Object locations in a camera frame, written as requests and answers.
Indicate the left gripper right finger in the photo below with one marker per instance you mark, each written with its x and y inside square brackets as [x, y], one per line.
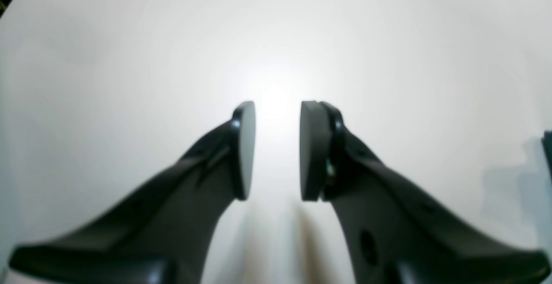
[396, 233]

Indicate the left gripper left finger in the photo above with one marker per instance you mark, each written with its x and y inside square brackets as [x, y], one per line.
[161, 232]

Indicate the dark blue T-shirt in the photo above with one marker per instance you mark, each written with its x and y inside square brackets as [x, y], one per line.
[547, 148]

